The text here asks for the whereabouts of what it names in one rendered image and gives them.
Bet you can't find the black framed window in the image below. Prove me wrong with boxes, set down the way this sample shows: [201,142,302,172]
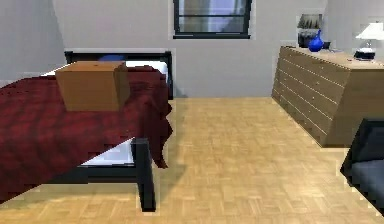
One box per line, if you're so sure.
[172,0,253,40]

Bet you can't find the blue pillow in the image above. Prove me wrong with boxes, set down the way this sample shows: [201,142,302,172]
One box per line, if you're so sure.
[98,54,126,63]

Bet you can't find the black framed bed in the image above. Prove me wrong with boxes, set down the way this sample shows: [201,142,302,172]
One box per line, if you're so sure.
[41,49,175,213]

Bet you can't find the brown cardboard box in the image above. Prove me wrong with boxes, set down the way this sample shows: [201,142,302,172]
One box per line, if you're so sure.
[54,60,131,113]

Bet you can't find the dark red blanket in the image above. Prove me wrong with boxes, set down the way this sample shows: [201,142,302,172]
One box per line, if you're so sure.
[0,65,174,204]

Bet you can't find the dark grey armchair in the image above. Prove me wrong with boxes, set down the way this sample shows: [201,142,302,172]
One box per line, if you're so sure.
[339,117,384,216]

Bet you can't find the framed landscape picture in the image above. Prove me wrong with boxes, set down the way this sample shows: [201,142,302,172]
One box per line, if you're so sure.
[296,13,324,49]

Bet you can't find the blue vase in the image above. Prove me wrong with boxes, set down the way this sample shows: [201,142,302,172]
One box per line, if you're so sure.
[307,29,325,53]

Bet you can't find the white table lamp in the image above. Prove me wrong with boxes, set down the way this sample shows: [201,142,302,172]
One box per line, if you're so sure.
[353,21,384,62]

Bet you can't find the wooden chest of drawers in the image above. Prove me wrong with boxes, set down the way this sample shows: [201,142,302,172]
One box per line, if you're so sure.
[271,45,384,148]

